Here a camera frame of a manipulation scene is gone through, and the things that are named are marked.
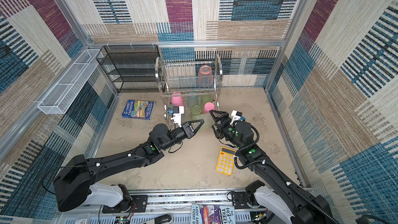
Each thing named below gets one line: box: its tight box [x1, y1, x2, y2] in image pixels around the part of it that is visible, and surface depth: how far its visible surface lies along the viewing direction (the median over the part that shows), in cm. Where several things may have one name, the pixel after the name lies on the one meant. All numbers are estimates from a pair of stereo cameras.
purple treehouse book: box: [190, 203, 236, 224], surface depth 70 cm
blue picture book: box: [121, 99, 155, 120], surface depth 108 cm
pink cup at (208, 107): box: [203, 102, 216, 114], surface depth 93 cm
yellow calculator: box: [215, 146, 237, 176], surface depth 87 cm
